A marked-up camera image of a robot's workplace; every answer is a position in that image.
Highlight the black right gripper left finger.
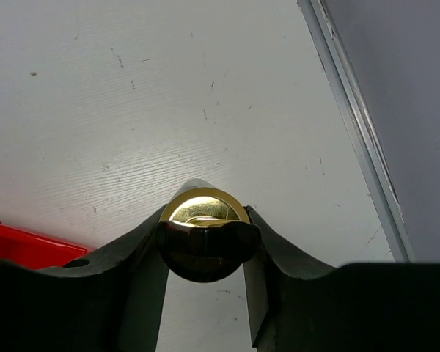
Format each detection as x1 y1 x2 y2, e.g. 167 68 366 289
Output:
0 211 168 351

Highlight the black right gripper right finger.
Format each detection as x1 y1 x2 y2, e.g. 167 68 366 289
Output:
244 207 440 351

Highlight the gold-spout clear oil bottle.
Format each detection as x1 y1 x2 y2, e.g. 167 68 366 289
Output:
153 178 262 283

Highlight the red plastic organizer bin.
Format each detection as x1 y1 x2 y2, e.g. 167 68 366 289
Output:
0 222 93 270

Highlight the aluminium table frame rail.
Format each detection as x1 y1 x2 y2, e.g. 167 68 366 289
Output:
297 0 415 263

